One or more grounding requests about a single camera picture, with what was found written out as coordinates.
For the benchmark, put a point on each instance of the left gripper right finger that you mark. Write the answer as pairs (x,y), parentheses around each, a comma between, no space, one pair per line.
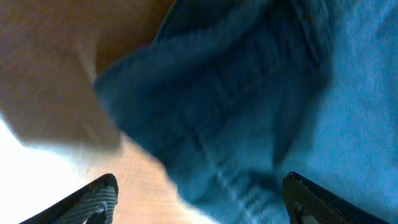
(307,202)

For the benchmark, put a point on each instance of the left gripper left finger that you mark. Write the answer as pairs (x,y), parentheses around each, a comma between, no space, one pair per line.
(92,204)

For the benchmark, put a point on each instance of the dark blue denim shorts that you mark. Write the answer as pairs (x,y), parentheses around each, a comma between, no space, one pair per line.
(233,95)

